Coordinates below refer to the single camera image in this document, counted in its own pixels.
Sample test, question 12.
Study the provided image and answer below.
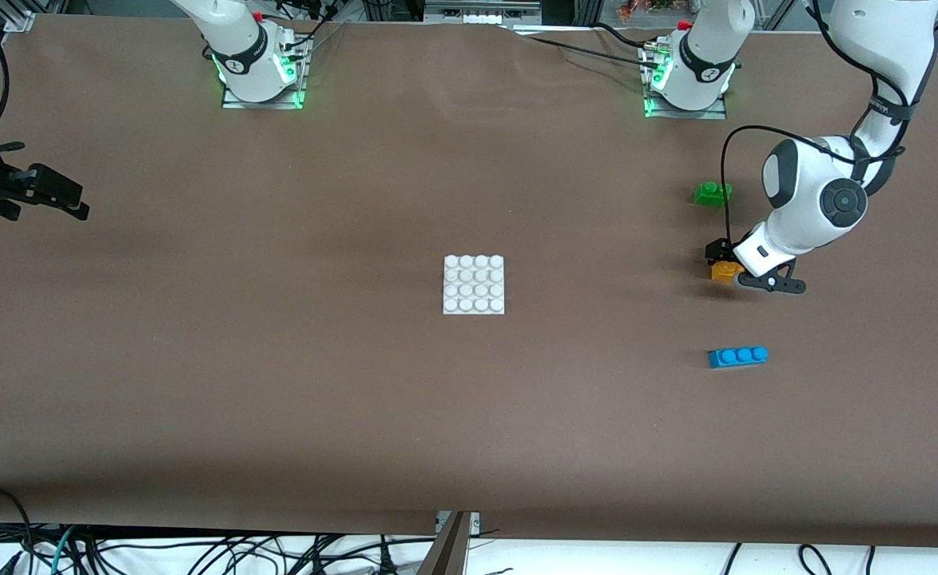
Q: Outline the brown table cover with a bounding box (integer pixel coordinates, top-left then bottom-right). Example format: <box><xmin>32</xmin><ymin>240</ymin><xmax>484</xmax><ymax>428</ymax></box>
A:
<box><xmin>0</xmin><ymin>14</ymin><xmax>938</xmax><ymax>549</ymax></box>

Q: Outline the white studded base plate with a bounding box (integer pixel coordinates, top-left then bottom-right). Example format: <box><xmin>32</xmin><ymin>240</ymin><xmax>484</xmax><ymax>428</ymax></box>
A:
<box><xmin>443</xmin><ymin>254</ymin><xmax>507</xmax><ymax>315</ymax></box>

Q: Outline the white terminal strip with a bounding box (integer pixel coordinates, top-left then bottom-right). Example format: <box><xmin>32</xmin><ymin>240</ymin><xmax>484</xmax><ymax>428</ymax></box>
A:
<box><xmin>423</xmin><ymin>0</ymin><xmax>543</xmax><ymax>26</ymax></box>

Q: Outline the teal cable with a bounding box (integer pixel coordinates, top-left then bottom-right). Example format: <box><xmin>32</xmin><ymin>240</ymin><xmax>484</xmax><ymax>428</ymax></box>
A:
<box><xmin>48</xmin><ymin>525</ymin><xmax>76</xmax><ymax>575</ymax></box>

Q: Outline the blue three-stud block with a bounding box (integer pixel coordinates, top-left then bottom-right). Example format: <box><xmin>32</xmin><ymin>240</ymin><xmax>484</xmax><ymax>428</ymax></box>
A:
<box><xmin>708</xmin><ymin>346</ymin><xmax>769</xmax><ymax>370</ymax></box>

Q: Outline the long black power cable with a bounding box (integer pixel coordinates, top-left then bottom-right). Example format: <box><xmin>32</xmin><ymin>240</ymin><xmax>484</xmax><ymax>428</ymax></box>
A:
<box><xmin>517</xmin><ymin>34</ymin><xmax>655</xmax><ymax>65</ymax></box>

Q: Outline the aluminium frame rail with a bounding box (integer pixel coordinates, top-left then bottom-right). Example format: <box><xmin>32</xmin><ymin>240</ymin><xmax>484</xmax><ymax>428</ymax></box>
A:
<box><xmin>0</xmin><ymin>10</ymin><xmax>36</xmax><ymax>89</ymax></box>

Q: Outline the silver metal bracket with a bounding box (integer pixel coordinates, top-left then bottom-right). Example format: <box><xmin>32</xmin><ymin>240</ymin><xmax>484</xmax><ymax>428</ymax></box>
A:
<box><xmin>435</xmin><ymin>511</ymin><xmax>482</xmax><ymax>534</ymax></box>

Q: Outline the short black power cable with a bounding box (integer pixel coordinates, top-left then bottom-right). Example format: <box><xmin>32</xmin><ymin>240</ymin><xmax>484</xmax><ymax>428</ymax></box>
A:
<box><xmin>591</xmin><ymin>22</ymin><xmax>650</xmax><ymax>49</ymax></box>

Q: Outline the dark metal beam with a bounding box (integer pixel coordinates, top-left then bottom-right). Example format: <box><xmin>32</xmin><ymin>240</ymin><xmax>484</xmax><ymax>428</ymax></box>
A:
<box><xmin>415</xmin><ymin>511</ymin><xmax>470</xmax><ymax>575</ymax></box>

